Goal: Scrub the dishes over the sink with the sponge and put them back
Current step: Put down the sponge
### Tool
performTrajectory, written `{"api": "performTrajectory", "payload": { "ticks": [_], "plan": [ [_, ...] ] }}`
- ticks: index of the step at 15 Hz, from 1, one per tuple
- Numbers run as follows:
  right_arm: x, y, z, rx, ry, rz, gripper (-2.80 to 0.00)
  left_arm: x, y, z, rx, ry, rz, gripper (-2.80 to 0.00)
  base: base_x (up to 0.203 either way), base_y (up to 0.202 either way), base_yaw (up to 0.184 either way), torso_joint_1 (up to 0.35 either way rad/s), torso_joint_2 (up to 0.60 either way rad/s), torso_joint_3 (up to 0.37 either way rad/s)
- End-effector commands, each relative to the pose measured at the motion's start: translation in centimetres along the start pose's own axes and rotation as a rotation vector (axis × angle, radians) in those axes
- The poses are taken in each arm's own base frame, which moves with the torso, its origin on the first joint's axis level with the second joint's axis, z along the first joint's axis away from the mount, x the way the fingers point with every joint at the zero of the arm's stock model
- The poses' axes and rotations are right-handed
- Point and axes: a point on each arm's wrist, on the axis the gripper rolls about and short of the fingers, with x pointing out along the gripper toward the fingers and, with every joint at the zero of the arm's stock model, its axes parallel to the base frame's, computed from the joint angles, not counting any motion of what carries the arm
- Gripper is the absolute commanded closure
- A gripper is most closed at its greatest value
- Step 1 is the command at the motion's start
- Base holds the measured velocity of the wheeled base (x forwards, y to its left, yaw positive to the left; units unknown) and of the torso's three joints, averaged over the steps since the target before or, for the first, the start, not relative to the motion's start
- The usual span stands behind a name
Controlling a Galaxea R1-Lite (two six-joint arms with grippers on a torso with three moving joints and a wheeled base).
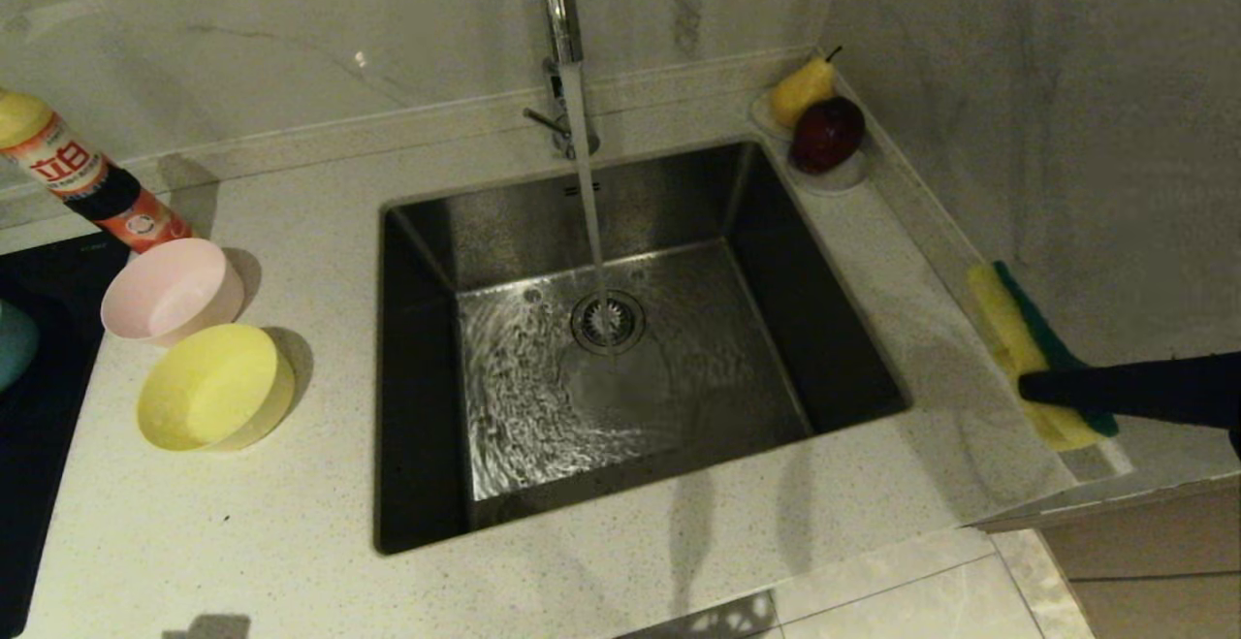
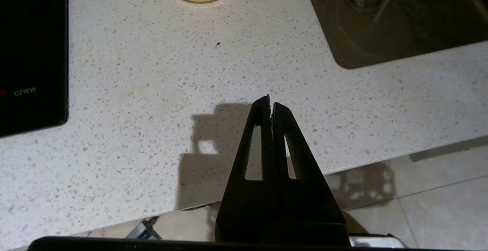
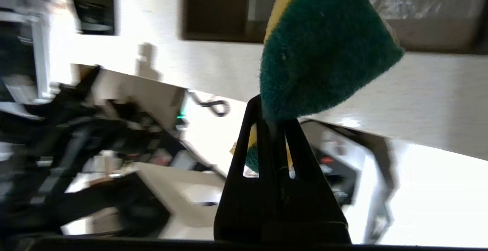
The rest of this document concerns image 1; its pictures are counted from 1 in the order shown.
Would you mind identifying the green and yellow sponge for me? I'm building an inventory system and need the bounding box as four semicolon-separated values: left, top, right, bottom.
967;261;1121;453

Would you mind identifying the yellow plastic bowl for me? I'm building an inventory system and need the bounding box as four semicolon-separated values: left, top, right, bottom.
136;323;297;454

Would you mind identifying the pink plastic bowl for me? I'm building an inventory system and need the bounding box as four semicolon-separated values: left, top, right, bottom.
100;238;246;349

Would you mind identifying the dish soap bottle orange label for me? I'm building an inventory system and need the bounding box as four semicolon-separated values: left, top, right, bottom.
0;86;195;254

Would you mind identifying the blue plastic bowl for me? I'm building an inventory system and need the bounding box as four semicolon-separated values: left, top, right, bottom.
0;300;40;393

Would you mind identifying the stainless steel sink basin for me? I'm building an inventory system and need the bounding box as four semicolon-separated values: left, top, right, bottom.
373;138;912;556

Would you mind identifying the wood tone cabinet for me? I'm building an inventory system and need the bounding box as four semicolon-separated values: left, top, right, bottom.
1037;489;1241;639

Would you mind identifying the small white dish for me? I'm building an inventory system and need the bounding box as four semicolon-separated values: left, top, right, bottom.
748;86;871;196

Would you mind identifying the dark red apple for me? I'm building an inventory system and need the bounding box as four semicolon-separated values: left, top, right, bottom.
790;97;867;176

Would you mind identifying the yellow pear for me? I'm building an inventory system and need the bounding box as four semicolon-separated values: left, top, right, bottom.
771;46;843;130

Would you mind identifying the round metal drain strainer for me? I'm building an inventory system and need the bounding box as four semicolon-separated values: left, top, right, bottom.
570;290;647;357

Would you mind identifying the running water stream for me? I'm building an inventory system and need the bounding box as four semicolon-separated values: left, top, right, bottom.
560;62;617;330

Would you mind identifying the black glass cooktop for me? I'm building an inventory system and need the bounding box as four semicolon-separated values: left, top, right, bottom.
0;235;130;635

